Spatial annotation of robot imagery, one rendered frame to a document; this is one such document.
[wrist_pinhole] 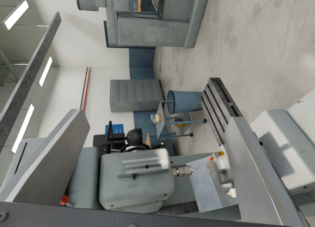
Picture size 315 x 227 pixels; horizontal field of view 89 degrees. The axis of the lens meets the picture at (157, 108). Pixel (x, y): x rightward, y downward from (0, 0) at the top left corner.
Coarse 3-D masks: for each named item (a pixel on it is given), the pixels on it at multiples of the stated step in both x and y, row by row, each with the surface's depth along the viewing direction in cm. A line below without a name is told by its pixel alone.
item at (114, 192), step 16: (112, 160) 70; (128, 160) 71; (144, 160) 72; (112, 176) 66; (144, 176) 67; (160, 176) 68; (112, 192) 62; (128, 192) 63; (144, 192) 64; (160, 192) 65; (112, 208) 72
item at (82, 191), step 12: (84, 156) 66; (96, 156) 67; (84, 168) 63; (96, 168) 64; (72, 180) 60; (84, 180) 60; (96, 180) 62; (72, 192) 57; (84, 192) 58; (96, 192) 61; (84, 204) 56; (96, 204) 60
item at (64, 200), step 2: (64, 196) 46; (66, 196) 48; (62, 198) 45; (64, 198) 46; (66, 198) 47; (62, 200) 45; (64, 200) 46; (66, 200) 47; (68, 200) 51; (60, 202) 45; (62, 202) 46; (64, 202) 47; (66, 202) 48; (68, 202) 50; (70, 202) 52; (62, 204) 47; (68, 204) 51; (70, 204) 52; (72, 204) 53; (70, 206) 53; (72, 206) 54
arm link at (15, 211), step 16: (0, 208) 5; (16, 208) 5; (32, 208) 5; (48, 208) 5; (64, 208) 5; (80, 208) 5; (0, 224) 5; (16, 224) 5; (32, 224) 5; (48, 224) 5; (64, 224) 5; (80, 224) 5; (96, 224) 5; (112, 224) 5; (128, 224) 5; (144, 224) 5; (160, 224) 5; (176, 224) 5; (192, 224) 5; (208, 224) 5; (224, 224) 5; (240, 224) 5; (256, 224) 5
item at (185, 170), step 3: (180, 168) 78; (183, 168) 79; (186, 168) 79; (189, 168) 79; (180, 171) 77; (183, 171) 78; (186, 171) 78; (189, 171) 78; (183, 174) 78; (186, 174) 78; (189, 174) 78
